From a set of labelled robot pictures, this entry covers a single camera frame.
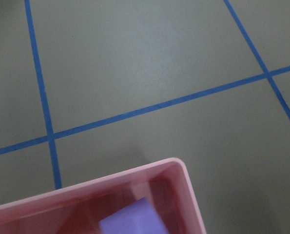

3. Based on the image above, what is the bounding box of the purple foam block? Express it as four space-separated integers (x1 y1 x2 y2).
99 198 169 234

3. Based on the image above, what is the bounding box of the pink plastic bin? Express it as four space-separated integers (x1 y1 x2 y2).
0 158 206 234

